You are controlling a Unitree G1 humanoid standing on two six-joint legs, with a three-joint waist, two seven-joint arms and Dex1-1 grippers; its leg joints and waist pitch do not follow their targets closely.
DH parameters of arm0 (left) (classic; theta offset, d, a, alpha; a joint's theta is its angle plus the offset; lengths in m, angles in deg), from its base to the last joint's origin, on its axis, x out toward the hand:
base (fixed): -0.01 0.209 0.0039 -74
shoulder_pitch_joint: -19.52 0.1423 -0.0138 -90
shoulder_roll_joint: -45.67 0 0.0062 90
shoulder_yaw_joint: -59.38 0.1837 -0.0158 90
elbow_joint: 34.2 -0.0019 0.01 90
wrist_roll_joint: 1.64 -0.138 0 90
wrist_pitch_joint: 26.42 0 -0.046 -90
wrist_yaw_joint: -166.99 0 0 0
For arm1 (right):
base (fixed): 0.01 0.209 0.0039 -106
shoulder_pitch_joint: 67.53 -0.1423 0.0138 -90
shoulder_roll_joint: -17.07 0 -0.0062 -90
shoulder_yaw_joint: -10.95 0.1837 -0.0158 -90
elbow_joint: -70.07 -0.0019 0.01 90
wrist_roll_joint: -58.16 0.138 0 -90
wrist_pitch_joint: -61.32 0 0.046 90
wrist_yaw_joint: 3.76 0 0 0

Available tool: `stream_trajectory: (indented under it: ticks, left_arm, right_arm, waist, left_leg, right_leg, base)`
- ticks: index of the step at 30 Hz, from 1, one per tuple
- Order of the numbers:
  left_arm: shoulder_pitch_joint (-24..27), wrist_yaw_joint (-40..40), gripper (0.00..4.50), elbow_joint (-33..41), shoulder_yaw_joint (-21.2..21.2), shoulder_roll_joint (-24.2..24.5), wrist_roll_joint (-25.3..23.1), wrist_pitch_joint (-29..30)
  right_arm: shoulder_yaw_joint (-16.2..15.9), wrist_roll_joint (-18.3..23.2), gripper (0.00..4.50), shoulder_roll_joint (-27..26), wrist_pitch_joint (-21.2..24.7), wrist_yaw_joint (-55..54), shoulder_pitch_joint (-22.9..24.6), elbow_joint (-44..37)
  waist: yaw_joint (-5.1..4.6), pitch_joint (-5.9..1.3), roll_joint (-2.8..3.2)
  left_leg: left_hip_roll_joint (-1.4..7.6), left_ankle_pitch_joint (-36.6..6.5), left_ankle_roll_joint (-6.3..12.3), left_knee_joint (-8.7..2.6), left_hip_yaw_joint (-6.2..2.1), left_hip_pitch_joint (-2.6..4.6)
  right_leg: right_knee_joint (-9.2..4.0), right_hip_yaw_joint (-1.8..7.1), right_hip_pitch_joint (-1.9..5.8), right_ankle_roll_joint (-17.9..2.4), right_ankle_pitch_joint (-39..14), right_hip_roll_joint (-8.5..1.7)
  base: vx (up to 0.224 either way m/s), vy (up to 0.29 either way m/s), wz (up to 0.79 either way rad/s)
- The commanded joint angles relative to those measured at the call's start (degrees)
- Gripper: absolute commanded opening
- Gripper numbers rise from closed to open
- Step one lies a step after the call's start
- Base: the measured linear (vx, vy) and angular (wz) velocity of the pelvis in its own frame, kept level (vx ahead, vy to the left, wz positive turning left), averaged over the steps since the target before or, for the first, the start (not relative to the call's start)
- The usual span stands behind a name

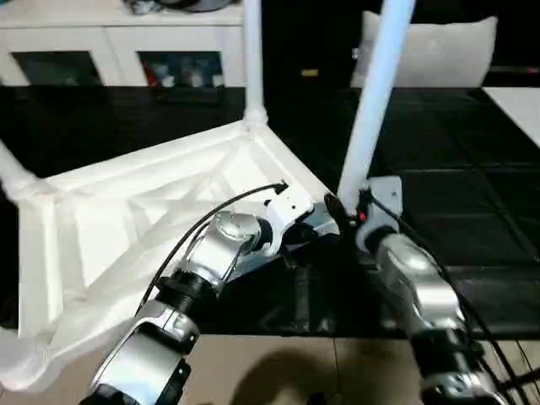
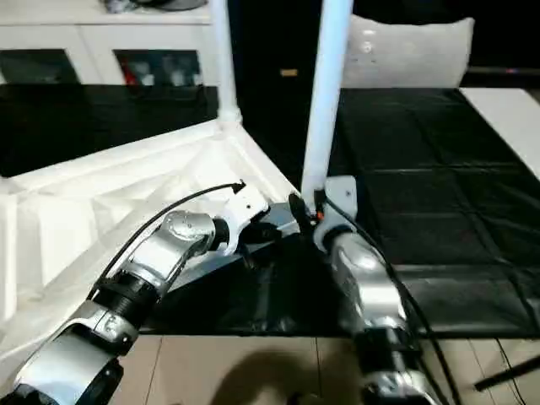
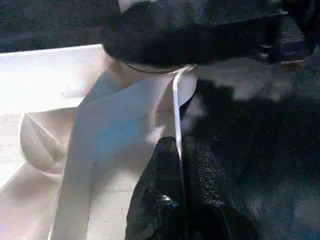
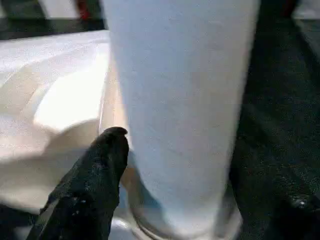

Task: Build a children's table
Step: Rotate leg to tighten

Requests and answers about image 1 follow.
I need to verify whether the white plastic table top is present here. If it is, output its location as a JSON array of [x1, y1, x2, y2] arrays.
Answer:
[[0, 110, 341, 393]]

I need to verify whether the round grey appliance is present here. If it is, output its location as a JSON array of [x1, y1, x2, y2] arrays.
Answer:
[[155, 0, 233, 13]]

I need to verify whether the black work mat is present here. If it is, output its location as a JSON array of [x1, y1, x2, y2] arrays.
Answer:
[[0, 85, 540, 338]]

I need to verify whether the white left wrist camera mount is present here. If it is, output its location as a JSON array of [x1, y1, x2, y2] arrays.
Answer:
[[263, 188, 316, 254]]

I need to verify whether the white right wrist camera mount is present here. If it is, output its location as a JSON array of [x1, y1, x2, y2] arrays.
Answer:
[[357, 175, 404, 251]]

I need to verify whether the grey cushion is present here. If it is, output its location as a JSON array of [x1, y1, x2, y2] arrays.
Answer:
[[350, 10, 499, 89]]

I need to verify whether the white flat board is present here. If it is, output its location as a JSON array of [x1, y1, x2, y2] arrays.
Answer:
[[483, 86, 540, 149]]

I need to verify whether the white cabinet with glass doors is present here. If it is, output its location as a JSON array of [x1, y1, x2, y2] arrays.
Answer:
[[0, 0, 250, 89]]

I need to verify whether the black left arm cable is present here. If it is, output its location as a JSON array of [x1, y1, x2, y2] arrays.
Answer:
[[133, 180, 290, 316]]

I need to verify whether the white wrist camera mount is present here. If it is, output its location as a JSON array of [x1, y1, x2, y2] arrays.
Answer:
[[263, 188, 316, 254], [357, 175, 404, 251]]

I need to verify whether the black metal bench leg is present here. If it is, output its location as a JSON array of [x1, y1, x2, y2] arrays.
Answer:
[[497, 369, 540, 392]]

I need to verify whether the tall black cabinet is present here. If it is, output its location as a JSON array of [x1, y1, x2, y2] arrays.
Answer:
[[246, 0, 368, 90]]

